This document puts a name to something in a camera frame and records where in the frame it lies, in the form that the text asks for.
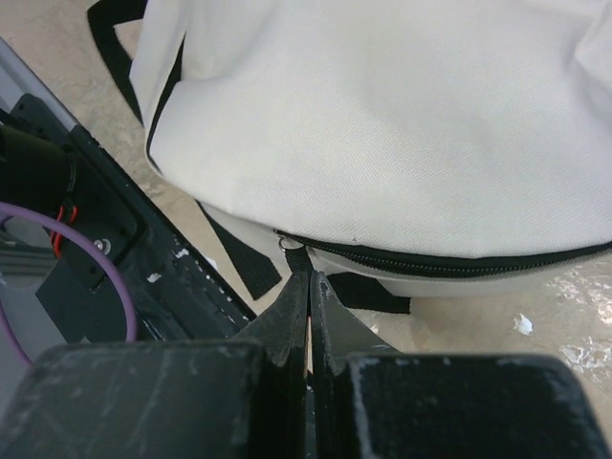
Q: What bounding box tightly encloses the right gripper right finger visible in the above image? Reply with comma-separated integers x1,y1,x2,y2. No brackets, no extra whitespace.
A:
310,273,611,458

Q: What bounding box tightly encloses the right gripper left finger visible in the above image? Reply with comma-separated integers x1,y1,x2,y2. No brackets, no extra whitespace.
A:
1,272,310,458

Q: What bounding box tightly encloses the beige canvas backpack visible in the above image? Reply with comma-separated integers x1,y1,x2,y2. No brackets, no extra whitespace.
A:
87,1,611,306

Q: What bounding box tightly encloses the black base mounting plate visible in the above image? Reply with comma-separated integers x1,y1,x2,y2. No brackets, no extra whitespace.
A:
9,93,259,345

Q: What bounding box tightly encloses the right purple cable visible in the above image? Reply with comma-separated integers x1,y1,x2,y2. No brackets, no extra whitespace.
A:
0,201,140,367

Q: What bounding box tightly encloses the aluminium frame rail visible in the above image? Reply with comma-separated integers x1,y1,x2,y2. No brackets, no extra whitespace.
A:
0,35,80,288

